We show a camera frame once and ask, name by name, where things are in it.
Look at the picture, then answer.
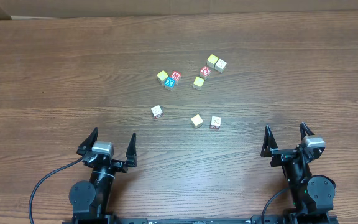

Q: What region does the yellow block top right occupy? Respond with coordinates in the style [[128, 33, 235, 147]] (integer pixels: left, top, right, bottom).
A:
[[206, 54, 219, 68]]

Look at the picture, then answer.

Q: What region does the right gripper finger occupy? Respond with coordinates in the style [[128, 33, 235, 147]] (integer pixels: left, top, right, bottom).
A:
[[300, 122, 314, 140], [260, 125, 278, 157]]

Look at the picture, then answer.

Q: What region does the yellow block centre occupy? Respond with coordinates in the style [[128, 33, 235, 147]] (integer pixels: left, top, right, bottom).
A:
[[193, 77, 204, 90]]

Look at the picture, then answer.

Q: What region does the white block top right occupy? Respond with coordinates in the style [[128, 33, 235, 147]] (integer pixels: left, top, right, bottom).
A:
[[214, 58, 227, 73]]

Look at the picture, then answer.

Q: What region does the plain yellow wooden block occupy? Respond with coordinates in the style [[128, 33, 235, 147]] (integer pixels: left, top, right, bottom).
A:
[[191, 114, 203, 129]]

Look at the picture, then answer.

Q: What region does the white E letter block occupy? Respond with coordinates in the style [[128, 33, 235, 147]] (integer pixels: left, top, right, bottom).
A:
[[210, 116, 221, 129]]

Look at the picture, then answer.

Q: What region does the red circle letter block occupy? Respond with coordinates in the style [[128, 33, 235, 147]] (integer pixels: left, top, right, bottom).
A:
[[199, 66, 212, 80]]

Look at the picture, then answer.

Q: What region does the red M letter block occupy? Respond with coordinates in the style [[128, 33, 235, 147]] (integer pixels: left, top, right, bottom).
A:
[[170, 71, 182, 85]]

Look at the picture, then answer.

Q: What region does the yellow block left cluster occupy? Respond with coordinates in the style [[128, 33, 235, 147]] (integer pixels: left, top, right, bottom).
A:
[[157, 70, 168, 84]]

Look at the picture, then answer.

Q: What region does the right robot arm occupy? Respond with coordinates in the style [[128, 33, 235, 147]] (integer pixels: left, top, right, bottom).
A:
[[257, 122, 338, 224]]

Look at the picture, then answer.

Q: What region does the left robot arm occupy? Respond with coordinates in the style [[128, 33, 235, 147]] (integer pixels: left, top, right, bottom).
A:
[[69, 128, 137, 224]]

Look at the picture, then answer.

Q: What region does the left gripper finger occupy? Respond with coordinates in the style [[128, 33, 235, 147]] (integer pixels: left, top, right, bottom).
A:
[[76, 127, 98, 156], [126, 133, 137, 167]]

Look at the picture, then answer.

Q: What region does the white block red edge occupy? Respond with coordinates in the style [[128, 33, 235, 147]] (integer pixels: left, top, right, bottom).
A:
[[151, 105, 163, 119]]

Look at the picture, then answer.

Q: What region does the blue X letter block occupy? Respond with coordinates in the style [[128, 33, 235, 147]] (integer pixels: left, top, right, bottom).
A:
[[164, 77, 176, 90]]

